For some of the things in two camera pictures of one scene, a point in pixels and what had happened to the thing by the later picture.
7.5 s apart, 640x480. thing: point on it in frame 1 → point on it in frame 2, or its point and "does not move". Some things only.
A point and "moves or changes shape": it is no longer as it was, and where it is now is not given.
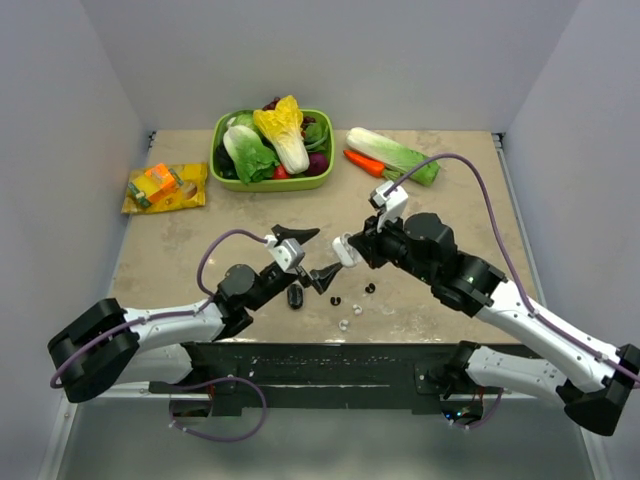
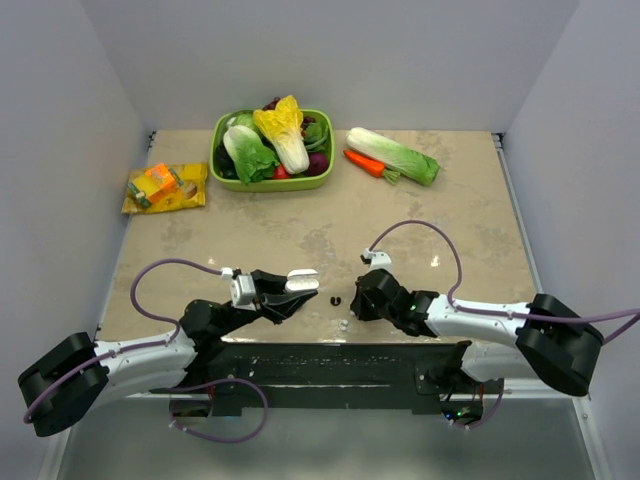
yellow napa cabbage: (282, 125) does not move
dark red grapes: (271, 106) does not move
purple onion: (319, 164) does not move
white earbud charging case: (345, 252) moves or changes shape
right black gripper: (369, 240) → (358, 306)
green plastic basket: (297, 184) does not move
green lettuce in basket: (253, 161) does not move
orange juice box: (157, 182) does not move
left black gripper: (321, 277) → (277, 304)
